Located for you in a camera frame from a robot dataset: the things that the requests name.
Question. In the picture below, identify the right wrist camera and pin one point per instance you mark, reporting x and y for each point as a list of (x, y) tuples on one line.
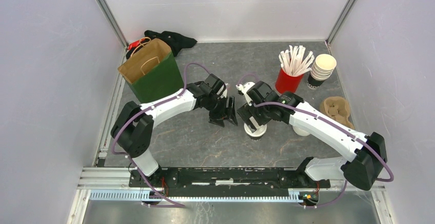
[(243, 89)]

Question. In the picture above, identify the red object behind bag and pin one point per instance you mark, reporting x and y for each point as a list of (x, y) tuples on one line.
[(134, 44)]

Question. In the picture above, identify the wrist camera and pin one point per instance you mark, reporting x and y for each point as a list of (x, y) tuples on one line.
[(243, 89), (224, 91)]

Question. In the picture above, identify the green paper bag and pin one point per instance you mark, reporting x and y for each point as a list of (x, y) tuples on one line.
[(152, 72)]

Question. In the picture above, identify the stack of white lids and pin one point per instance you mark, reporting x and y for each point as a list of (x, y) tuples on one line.
[(300, 131)]

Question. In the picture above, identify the red cup holder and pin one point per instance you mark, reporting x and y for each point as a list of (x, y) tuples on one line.
[(285, 82)]

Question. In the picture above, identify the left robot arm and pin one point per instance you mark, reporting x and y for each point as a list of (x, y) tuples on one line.
[(133, 128)]

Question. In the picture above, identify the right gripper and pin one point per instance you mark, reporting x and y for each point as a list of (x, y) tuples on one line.
[(245, 111)]

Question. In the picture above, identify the black cloth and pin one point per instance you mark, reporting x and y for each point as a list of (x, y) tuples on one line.
[(174, 40)]

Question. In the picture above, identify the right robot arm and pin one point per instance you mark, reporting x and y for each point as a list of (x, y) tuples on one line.
[(363, 158)]

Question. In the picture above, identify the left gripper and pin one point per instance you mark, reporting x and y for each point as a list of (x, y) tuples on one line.
[(214, 118)]

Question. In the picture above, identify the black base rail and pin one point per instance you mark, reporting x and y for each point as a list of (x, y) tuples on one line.
[(233, 182)]

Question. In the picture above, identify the stack of paper cups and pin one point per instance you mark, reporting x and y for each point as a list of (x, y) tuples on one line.
[(321, 70)]

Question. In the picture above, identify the brown cardboard cup carrier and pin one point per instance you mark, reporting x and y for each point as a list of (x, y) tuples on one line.
[(337, 108)]

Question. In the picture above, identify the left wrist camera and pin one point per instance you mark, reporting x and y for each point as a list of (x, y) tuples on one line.
[(224, 91)]

